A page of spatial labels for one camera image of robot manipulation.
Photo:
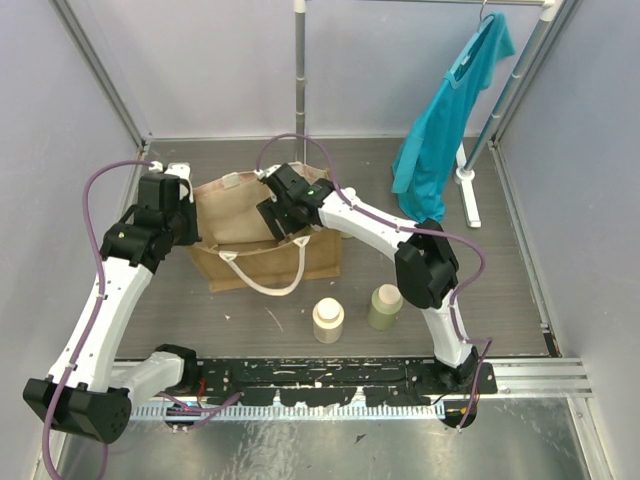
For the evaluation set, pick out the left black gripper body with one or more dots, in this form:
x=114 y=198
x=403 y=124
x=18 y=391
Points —
x=187 y=226

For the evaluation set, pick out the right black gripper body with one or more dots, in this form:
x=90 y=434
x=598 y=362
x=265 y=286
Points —
x=286 y=206

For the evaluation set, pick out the tan canvas tote bag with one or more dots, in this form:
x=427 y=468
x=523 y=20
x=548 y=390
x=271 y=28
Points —
x=238 y=250

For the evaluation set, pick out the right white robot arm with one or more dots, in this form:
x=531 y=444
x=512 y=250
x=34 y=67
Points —
x=425 y=265

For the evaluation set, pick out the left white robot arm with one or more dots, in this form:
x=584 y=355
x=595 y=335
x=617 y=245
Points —
x=95 y=402

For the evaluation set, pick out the green bottle white cap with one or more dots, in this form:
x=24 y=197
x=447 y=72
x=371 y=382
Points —
x=350 y=194

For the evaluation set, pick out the cream short bottle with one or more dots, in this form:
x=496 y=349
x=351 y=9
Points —
x=328 y=317

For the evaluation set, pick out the olive green bottle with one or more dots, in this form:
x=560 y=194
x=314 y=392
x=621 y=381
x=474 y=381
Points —
x=385 y=305

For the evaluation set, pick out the teal t-shirt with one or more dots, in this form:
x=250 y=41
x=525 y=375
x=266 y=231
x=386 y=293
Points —
x=428 y=153

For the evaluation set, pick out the metal clothes rack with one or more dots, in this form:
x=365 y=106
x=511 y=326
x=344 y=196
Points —
x=464 y=174

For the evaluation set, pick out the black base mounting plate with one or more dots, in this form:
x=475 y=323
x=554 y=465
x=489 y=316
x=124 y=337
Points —
x=328 y=389

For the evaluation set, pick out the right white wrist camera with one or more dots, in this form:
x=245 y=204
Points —
x=263 y=174

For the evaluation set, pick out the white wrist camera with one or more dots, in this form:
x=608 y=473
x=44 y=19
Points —
x=263 y=174
x=181 y=170

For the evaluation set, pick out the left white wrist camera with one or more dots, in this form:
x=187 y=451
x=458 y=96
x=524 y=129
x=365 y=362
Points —
x=181 y=170

